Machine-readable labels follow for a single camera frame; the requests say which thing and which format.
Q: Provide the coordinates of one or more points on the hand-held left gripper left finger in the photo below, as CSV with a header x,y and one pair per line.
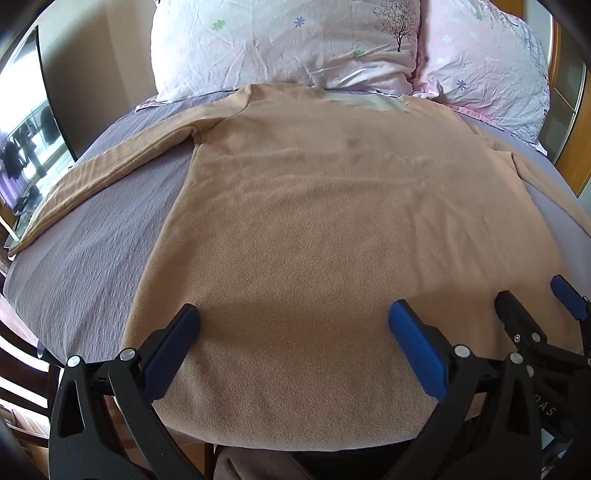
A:
x,y
171,350

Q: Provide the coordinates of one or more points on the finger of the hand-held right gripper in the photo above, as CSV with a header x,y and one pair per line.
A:
x,y
519,318
570,295

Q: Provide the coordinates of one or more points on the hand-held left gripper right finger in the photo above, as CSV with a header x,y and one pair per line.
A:
x,y
418,350

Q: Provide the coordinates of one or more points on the tan fleece long-sleeved shirt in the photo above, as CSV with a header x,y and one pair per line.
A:
x,y
323,230

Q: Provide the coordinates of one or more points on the person's dark trousers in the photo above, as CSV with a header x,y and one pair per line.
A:
x,y
263,467

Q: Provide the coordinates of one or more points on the dark wooden chair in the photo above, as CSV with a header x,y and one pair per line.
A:
x,y
23,369

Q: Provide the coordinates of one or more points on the wooden bed headboard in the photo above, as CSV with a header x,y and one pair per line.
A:
x,y
570,115

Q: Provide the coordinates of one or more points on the pink floral pillow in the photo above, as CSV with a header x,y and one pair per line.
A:
x,y
485,69

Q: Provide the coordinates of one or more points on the flat screen television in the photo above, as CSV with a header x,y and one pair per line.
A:
x,y
32,138

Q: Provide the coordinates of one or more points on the white floral pillow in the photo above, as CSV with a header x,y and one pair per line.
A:
x,y
277,41

